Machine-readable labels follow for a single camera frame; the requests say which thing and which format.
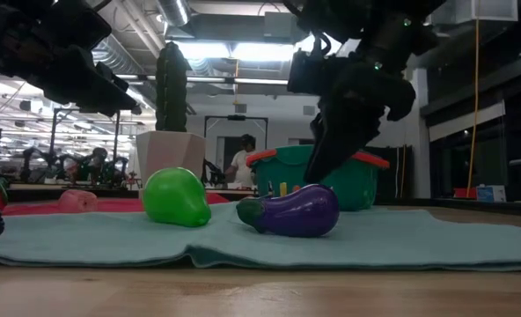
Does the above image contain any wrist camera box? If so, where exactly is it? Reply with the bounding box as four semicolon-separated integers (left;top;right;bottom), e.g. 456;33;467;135
62;0;113;49
287;48;330;96

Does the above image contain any pink toy meat piece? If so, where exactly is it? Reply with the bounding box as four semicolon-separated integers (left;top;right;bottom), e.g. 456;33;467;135
56;188;99;214

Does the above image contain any person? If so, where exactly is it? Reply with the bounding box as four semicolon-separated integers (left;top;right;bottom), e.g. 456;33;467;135
224;134;258;187
87;147;111;184

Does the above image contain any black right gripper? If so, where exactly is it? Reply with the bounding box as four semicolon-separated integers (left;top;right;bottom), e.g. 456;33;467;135
304;52;418;185

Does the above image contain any red bin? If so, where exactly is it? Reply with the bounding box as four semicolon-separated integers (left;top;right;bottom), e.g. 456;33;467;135
452;187;478;200

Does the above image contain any tall green cactus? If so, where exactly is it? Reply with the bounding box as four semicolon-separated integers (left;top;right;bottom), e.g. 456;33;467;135
154;41;189;133

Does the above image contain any silver ventilation duct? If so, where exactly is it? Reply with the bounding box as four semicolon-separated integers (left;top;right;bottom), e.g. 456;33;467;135
157;0;191;27

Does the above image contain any dark cabinet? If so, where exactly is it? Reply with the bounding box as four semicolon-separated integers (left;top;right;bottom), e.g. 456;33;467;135
387;144;414;199

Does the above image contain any black gantry frame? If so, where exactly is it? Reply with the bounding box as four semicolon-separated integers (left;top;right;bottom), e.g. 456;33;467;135
203;114;269;153

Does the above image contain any teal basket with orange rim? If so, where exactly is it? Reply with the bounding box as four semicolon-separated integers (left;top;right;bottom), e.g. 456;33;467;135
246;144;391;212

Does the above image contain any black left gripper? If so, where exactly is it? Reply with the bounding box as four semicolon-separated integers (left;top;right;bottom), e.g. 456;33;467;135
4;39;139;118

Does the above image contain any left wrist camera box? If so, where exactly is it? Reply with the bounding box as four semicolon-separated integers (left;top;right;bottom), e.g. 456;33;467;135
62;0;113;49

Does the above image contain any purple toy eggplant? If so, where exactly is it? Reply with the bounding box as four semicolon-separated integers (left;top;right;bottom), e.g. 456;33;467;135
236;183;341;240

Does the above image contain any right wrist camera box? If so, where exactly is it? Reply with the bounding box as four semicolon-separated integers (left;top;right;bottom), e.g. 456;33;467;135
287;48;330;96

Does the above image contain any red cloth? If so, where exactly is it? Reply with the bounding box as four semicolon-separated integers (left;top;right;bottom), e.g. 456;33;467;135
3;192;231;217

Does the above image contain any light blue cloth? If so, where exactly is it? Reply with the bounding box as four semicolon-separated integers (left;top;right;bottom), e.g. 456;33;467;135
0;203;521;274

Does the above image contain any blue and white box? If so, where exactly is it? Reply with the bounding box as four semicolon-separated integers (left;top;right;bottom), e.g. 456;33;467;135
475;184;507;203

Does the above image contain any green toy pear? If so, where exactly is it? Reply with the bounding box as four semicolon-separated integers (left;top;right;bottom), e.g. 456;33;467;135
142;166;212;228

